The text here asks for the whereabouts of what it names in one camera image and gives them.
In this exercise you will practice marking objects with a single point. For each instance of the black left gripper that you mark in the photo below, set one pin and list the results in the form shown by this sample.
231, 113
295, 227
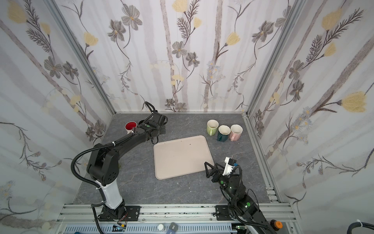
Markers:
159, 119

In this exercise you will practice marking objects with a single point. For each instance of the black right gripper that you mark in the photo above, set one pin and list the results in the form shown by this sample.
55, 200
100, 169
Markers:
217, 171

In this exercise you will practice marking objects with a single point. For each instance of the white mug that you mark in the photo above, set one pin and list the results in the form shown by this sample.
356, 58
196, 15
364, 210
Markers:
129, 127

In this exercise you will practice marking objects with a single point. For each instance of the dark green mug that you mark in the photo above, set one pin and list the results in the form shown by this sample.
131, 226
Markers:
223, 133

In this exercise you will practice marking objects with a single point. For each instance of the light green mug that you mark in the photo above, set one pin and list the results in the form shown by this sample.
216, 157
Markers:
212, 127

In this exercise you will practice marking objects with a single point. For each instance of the pink mug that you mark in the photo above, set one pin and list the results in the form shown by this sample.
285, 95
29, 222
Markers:
236, 131

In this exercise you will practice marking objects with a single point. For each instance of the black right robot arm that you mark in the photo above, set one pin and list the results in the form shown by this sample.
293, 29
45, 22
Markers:
241, 206

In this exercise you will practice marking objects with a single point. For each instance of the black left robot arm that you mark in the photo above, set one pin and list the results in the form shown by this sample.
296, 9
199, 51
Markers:
103, 166

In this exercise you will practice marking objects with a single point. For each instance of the beige plastic tray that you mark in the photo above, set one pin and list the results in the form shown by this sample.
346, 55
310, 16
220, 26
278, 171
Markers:
181, 157

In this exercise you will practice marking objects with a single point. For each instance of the orange capped button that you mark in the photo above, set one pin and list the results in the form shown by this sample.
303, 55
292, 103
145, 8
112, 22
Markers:
276, 225

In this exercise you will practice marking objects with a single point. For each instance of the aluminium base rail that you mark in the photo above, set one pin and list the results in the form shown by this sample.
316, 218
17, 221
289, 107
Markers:
152, 219

